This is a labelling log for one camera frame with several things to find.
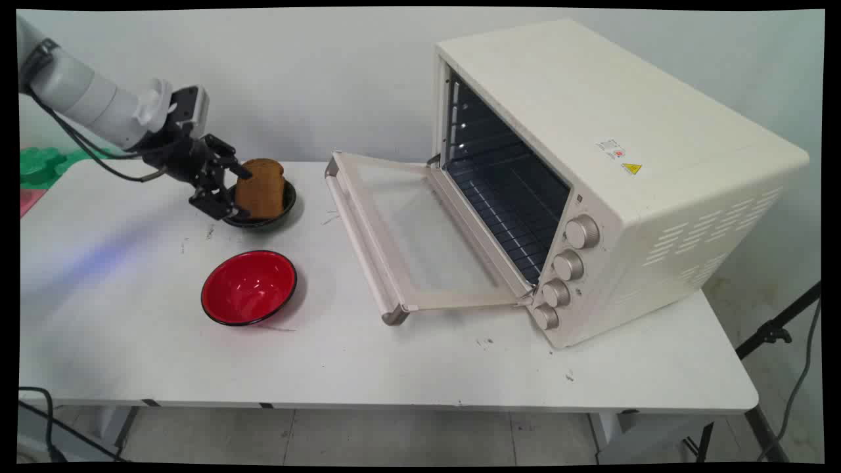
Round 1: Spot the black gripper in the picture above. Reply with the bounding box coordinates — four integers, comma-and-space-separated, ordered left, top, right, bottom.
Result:
137, 120, 253, 221

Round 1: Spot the brown bread loaf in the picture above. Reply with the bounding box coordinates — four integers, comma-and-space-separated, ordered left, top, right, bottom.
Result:
235, 158, 286, 219

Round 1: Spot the grey hanging cable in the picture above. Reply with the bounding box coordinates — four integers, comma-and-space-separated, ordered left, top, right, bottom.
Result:
757, 299, 822, 462

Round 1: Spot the wire oven rack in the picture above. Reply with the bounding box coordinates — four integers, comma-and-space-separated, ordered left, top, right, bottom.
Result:
449, 152, 570, 283

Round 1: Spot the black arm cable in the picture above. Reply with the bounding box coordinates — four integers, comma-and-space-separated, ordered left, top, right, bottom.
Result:
26, 39, 169, 183

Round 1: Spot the green foam block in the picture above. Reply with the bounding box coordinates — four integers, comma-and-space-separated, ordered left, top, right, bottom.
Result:
20, 146, 125, 190

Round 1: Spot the black tripod stand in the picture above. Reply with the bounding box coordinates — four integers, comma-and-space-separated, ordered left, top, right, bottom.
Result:
683, 281, 822, 463

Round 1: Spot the cream oven door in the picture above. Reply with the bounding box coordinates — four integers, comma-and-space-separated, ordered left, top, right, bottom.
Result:
325, 151, 534, 327

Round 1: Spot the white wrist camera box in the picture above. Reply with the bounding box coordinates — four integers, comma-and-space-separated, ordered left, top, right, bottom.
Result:
172, 85, 210, 139

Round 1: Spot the cream toaster oven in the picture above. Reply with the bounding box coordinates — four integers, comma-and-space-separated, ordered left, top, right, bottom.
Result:
430, 18, 810, 349

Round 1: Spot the black floor cable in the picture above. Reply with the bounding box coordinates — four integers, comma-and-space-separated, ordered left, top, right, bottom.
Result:
18, 386, 122, 462

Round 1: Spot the red bowl black rim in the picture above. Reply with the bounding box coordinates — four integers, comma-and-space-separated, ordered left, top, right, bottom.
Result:
200, 250, 298, 327

